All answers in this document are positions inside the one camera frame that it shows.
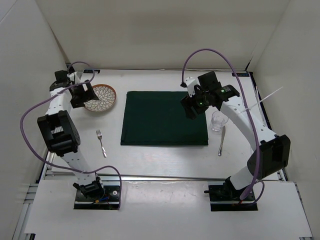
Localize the orange patterned plate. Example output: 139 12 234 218
84 84 117 113

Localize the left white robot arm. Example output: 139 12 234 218
37 70 105 201

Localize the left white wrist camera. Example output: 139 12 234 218
67 71 83 85

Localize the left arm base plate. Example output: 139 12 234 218
73 180 122 210

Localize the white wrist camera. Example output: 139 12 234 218
67 71 83 85
180 77 199 98

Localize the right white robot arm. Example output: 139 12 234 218
180 71 291 200

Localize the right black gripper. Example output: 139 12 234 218
180 85 210 120

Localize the clear drinking glass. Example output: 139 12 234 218
211 110 229 132

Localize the silver fork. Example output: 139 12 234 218
96 129 107 158

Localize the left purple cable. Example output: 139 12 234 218
19 61 123 210

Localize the white zip tie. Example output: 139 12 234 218
238 86 283 115

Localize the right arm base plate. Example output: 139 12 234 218
204 184 258 212

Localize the dark green cloth napkin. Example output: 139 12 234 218
120 91 209 147

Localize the silver knife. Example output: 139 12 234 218
218 126 226 157

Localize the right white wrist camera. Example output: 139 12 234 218
180 77 199 98

